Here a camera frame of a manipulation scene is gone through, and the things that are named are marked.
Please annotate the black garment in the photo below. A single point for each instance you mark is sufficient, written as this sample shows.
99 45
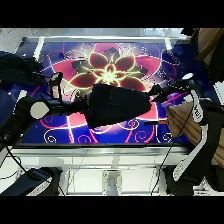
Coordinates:
18 70
216 63

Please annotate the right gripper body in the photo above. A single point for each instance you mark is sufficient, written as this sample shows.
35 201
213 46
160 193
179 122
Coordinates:
164 92

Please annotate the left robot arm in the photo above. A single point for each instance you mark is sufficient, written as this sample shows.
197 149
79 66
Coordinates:
33 110

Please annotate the dark blue jeans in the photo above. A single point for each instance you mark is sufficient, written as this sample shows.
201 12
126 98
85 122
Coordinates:
116 103

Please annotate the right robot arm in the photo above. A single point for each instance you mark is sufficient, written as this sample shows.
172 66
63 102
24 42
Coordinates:
198 113

